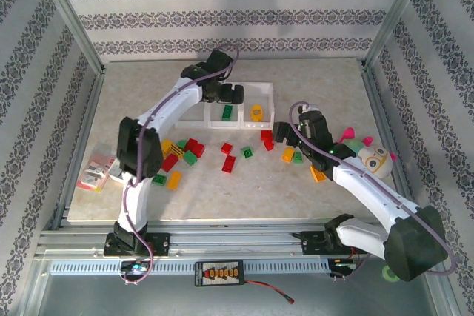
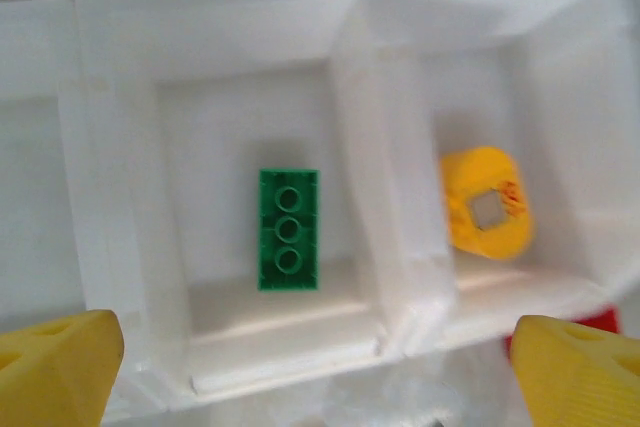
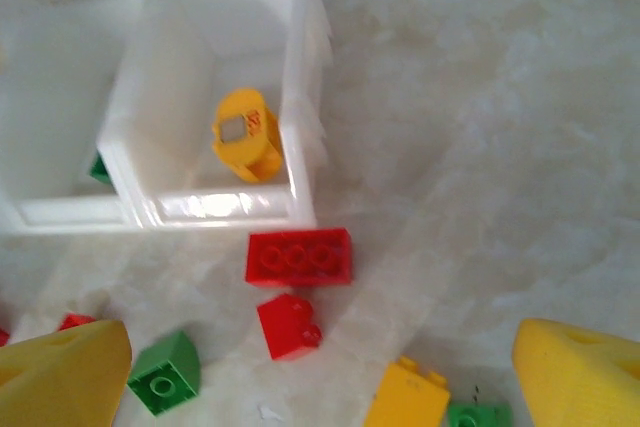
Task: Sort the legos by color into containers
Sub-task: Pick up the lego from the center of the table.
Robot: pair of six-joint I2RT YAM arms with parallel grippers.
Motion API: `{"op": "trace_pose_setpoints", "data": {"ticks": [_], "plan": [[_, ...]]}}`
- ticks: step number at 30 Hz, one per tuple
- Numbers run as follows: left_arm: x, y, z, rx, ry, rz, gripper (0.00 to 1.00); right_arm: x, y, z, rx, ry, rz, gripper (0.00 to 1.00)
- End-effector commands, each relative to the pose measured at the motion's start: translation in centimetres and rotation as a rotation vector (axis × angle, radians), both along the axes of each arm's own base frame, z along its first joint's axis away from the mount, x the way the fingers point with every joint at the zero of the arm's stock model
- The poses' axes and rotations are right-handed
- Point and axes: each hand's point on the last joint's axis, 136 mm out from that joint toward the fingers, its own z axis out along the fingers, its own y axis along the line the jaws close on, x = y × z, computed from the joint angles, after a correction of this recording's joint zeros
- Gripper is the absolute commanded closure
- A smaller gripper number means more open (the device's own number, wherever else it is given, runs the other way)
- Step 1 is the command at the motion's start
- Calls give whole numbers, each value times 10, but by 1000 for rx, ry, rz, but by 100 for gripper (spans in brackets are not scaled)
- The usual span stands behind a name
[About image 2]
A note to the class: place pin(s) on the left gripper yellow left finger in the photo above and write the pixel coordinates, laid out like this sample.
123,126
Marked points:
55,372

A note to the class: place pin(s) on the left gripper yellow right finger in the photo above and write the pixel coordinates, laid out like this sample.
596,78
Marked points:
575,377

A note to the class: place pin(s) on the red lego brick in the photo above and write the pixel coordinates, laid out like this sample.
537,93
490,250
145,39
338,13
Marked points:
602,319

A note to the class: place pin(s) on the clear plastic bag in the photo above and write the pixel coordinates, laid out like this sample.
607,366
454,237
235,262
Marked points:
400,397

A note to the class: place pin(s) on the white plastic bin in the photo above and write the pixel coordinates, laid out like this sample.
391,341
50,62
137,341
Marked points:
550,72
225,72
30,172

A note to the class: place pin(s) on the yellow printed lego piece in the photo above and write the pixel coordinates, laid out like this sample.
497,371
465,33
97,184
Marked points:
480,172

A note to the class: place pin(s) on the green lego brick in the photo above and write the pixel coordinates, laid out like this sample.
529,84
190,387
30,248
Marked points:
288,232

